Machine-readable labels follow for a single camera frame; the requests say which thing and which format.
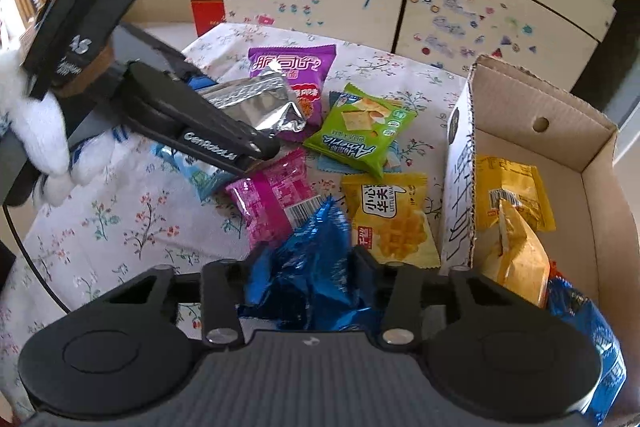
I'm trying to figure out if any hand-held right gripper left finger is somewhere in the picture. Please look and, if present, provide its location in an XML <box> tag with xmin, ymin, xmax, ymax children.
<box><xmin>97</xmin><ymin>258</ymin><xmax>251</xmax><ymax>350</ymax></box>

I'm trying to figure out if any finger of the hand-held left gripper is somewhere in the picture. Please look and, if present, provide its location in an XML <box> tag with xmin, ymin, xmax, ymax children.
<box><xmin>119</xmin><ymin>22</ymin><xmax>219</xmax><ymax>92</ymax></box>
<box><xmin>175</xmin><ymin>92</ymin><xmax>281</xmax><ymax>171</ymax></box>

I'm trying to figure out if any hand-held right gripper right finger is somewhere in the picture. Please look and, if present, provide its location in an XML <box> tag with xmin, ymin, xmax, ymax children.
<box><xmin>352</xmin><ymin>247</ymin><xmax>516</xmax><ymax>350</ymax></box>

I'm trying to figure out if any silver wafer packet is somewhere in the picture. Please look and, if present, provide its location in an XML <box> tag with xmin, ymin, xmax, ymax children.
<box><xmin>197</xmin><ymin>74</ymin><xmax>307</xmax><ymax>135</ymax></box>

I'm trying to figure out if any light blue snack packet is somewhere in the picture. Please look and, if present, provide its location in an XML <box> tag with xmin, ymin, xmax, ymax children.
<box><xmin>150</xmin><ymin>142</ymin><xmax>238</xmax><ymax>202</ymax></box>

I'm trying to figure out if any yellow waffle snack packet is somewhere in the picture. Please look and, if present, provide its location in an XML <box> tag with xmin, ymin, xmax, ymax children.
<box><xmin>341</xmin><ymin>173</ymin><xmax>442</xmax><ymax>270</ymax></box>

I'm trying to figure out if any dark blue snack packet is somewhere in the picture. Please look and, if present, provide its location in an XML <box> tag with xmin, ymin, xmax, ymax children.
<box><xmin>545</xmin><ymin>277</ymin><xmax>628</xmax><ymax>425</ymax></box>
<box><xmin>237</xmin><ymin>196</ymin><xmax>386</xmax><ymax>333</ymax></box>

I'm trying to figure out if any pink snack packet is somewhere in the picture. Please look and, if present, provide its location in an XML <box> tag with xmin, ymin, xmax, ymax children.
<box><xmin>225</xmin><ymin>148</ymin><xmax>321</xmax><ymax>250</ymax></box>

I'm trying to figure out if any purple noodle snack packet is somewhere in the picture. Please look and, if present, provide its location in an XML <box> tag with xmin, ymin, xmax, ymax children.
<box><xmin>247</xmin><ymin>44</ymin><xmax>337</xmax><ymax>142</ymax></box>

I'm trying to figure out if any green cracker packet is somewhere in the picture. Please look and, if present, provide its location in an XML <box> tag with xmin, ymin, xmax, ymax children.
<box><xmin>303</xmin><ymin>83</ymin><xmax>418</xmax><ymax>178</ymax></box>

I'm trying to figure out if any large yellow snack packet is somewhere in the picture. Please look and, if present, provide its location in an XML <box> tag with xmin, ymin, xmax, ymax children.
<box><xmin>482</xmin><ymin>199</ymin><xmax>551</xmax><ymax>308</ymax></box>

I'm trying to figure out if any small yellow snack packet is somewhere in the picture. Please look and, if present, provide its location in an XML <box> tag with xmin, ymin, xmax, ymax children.
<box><xmin>474</xmin><ymin>155</ymin><xmax>557</xmax><ymax>233</ymax></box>

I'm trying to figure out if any white printed cardboard box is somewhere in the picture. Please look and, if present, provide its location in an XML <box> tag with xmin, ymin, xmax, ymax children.
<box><xmin>439</xmin><ymin>53</ymin><xmax>640</xmax><ymax>427</ymax></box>

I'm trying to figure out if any person's left hand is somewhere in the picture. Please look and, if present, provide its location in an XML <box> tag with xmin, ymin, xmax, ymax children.
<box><xmin>0</xmin><ymin>34</ymin><xmax>123</xmax><ymax>208</ymax></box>

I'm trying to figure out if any red gift box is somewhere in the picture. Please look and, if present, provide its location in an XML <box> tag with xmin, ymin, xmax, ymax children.
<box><xmin>187</xmin><ymin>0</ymin><xmax>228</xmax><ymax>38</ymax></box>

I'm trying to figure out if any floral tablecloth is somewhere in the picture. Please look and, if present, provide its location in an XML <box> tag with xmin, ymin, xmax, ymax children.
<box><xmin>0</xmin><ymin>23</ymin><xmax>473</xmax><ymax>423</ymax></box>

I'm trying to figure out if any black cable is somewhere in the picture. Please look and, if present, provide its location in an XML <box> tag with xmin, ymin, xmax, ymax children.
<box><xmin>0</xmin><ymin>204</ymin><xmax>71</xmax><ymax>313</ymax></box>

